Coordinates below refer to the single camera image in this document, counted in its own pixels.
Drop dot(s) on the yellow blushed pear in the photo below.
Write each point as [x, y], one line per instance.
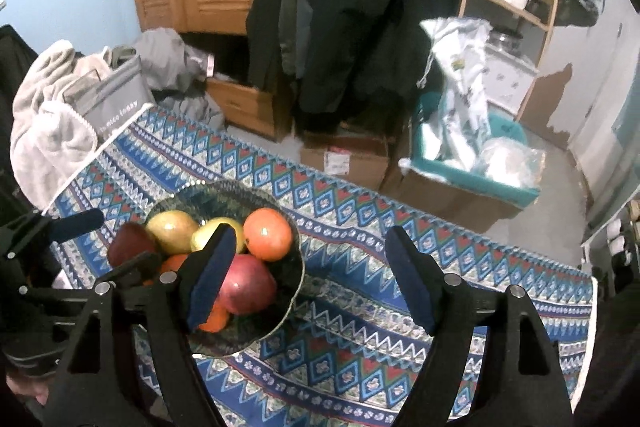
[170, 231]

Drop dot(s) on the grey fabric storage bag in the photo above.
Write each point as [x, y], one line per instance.
[115, 97]

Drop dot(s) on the small tangerine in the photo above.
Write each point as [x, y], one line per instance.
[172, 263]

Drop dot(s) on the wooden drawer box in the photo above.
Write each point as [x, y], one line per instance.
[240, 104]

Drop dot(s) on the white shoe rack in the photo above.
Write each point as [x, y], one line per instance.
[595, 252]

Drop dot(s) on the white towel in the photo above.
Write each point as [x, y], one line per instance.
[45, 132]

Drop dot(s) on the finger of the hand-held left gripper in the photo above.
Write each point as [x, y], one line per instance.
[135, 264]
[75, 223]

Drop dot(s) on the blue patterned tablecloth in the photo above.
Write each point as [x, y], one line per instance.
[350, 307]

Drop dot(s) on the wooden shelf rack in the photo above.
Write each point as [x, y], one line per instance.
[547, 22]

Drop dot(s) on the teal plastic crate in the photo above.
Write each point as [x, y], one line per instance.
[480, 184]

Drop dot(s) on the large orange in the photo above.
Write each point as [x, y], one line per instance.
[267, 234]

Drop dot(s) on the green glass bowl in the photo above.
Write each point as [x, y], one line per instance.
[285, 297]

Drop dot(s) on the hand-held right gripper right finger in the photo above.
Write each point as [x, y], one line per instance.
[412, 287]

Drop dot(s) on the grey metal pole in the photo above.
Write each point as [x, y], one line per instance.
[617, 167]

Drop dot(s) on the clear plastic bag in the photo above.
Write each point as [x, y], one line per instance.
[510, 162]

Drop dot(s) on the steel pot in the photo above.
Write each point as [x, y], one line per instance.
[505, 38]

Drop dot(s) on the yellow-green pear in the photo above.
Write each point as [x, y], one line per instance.
[210, 232]

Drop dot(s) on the person's left hand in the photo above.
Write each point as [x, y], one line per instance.
[25, 389]

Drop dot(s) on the cardboard box red label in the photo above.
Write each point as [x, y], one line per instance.
[345, 162]

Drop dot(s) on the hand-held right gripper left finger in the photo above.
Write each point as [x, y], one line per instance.
[212, 287]

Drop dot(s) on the black hanging coat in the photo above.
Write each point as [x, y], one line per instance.
[370, 17]

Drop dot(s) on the white patterned storage box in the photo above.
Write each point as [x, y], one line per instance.
[507, 77]

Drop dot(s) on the white rice bag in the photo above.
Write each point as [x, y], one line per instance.
[460, 97]

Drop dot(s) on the red apple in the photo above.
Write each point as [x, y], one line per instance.
[127, 243]
[250, 287]

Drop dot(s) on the plain cardboard box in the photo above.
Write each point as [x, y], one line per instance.
[450, 202]

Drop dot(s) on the grey clothes pile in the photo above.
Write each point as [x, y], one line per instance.
[170, 67]

